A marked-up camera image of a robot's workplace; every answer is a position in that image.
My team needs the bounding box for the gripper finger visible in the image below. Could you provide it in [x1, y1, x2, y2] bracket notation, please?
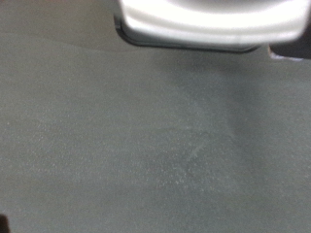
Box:
[0, 214, 10, 233]

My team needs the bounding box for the black Keurig coffee machine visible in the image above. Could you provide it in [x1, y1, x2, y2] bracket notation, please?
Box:
[113, 0, 311, 61]

